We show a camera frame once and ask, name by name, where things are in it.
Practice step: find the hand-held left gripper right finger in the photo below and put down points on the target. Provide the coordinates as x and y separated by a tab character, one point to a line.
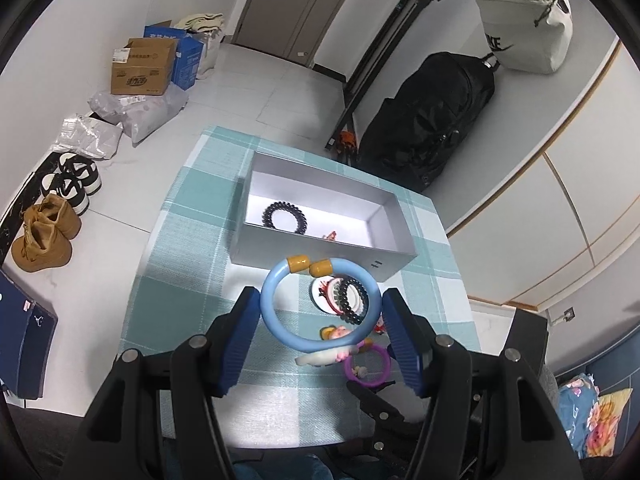
405	350

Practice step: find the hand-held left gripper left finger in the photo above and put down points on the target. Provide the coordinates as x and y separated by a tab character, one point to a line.
240	345

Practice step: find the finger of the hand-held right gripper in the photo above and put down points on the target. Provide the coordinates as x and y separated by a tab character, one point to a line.
382	412

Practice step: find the cartoon doll hair clip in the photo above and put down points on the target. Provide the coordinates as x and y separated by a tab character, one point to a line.
340	334

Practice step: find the grey cardboard box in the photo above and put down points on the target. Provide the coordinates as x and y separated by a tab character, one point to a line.
260	255

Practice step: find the round pin badge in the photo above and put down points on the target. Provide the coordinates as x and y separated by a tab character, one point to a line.
320	296

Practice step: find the small red ornament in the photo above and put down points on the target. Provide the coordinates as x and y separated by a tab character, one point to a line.
330	235
381	326

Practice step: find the floral blanket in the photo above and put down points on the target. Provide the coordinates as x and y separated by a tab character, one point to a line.
595	420

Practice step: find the teal checkered tablecloth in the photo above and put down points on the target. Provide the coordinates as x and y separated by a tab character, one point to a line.
200	210

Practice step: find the white wardrobe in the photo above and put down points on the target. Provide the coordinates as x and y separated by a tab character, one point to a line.
575	185

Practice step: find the navy shoe box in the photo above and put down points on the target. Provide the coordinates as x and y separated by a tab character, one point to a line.
25	335

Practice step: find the small orange object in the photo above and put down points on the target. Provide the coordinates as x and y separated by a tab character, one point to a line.
347	141

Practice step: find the brown boot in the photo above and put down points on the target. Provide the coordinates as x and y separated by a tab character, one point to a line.
42	247
57	215

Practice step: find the large black bag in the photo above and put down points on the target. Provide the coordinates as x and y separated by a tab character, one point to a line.
425	120

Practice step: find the black and white sneaker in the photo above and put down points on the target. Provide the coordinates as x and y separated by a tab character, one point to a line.
65	192
82	172

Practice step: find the large grey parcel bag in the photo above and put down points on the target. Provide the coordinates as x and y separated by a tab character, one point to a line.
145	115

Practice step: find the small grey parcel bag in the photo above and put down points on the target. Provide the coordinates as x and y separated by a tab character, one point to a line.
87	135

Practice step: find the blue cardboard box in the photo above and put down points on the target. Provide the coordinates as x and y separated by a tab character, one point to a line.
189	65

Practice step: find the white plastic bag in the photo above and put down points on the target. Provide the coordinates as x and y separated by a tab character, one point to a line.
209	55

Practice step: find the brown cardboard box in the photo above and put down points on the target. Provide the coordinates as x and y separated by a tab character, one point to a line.
142	67

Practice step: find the white tote bag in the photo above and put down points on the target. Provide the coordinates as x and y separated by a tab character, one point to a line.
525	35

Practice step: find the beige cloth bag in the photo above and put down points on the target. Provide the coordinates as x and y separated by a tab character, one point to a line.
200	22

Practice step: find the black metal rack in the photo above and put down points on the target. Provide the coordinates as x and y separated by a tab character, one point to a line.
400	15

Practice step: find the grey door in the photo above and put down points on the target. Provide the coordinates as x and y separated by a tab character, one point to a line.
290	5

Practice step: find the wall outlet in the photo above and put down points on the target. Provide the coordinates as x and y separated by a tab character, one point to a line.
568	314

